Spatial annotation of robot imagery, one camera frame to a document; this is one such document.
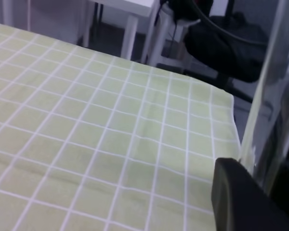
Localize green checkered tablecloth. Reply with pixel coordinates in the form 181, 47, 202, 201
0, 24, 240, 231

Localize black office chair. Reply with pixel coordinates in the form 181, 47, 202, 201
183, 12, 268, 103

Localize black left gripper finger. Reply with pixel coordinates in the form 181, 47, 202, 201
211, 158, 289, 231

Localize white stool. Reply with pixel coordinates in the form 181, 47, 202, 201
141, 4, 200, 68

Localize black cable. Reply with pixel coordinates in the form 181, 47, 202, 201
187, 0, 268, 46

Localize clear test tube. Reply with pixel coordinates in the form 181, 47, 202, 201
239, 0, 289, 194

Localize white table legs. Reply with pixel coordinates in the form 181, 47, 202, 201
82, 0, 158, 60

